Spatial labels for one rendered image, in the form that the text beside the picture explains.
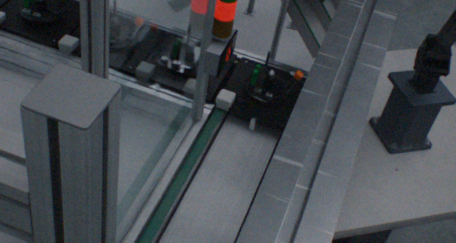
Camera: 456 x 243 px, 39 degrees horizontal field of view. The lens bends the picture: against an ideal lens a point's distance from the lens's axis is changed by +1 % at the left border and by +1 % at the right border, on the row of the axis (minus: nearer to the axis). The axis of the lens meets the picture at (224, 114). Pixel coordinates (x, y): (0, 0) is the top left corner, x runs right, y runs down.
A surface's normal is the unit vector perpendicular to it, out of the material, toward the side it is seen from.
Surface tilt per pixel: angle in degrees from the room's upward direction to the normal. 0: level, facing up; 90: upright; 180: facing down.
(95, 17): 90
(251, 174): 0
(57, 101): 0
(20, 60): 90
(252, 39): 0
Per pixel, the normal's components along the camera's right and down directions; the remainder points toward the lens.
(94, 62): -0.34, 0.61
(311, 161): 0.14, -0.72
